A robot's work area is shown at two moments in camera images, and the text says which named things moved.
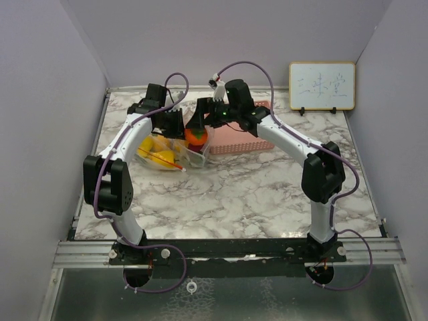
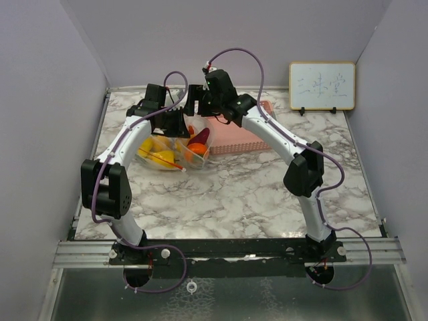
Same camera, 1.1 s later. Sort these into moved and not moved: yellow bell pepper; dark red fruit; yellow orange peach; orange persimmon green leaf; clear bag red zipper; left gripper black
Moved: dark red fruit; orange persimmon green leaf
Not moved: clear bag red zipper; left gripper black; yellow bell pepper; yellow orange peach
